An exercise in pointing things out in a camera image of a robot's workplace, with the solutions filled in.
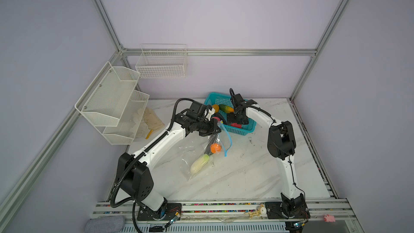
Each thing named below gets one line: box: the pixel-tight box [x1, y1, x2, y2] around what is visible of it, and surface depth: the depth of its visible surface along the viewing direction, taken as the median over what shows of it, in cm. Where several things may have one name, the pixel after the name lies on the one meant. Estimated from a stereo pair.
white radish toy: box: [189, 153, 210, 174], surface depth 86 cm
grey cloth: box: [84, 215, 126, 233], surface depth 70 cm
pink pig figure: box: [323, 214, 336, 223], surface depth 72 cm
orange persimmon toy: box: [210, 142, 222, 154], surface depth 81 cm
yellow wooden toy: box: [244, 203, 267, 219], surface depth 74 cm
